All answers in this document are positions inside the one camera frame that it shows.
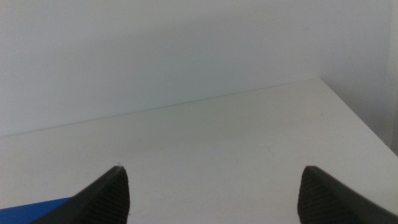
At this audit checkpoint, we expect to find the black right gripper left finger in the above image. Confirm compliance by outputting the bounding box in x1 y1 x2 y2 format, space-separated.
30 165 131 224

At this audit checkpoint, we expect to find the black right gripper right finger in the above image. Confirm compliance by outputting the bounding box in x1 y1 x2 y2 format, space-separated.
297 165 398 224

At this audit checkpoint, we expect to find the blue mat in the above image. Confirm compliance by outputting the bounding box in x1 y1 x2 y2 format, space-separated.
0 197 73 224

